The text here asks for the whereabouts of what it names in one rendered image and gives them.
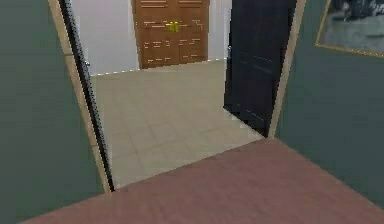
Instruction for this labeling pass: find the brown wooden double door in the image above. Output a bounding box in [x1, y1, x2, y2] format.
[131, 0, 211, 70]

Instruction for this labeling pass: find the black room door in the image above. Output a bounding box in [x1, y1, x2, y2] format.
[223, 0, 298, 138]

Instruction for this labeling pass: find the yellow door handle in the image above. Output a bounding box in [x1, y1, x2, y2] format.
[165, 21, 180, 33]

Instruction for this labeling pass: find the gold framed wall picture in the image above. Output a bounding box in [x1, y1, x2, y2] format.
[314, 0, 384, 60]

